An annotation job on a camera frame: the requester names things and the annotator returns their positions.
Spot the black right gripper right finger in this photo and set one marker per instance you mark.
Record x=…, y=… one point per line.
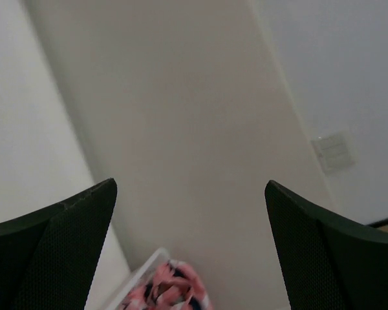
x=327, y=261

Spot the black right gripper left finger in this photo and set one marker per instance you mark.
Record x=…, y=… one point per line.
x=48, y=257

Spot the pink shark print shorts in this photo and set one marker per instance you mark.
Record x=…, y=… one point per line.
x=172, y=285

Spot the white plastic mesh basket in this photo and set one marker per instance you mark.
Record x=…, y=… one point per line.
x=144, y=272

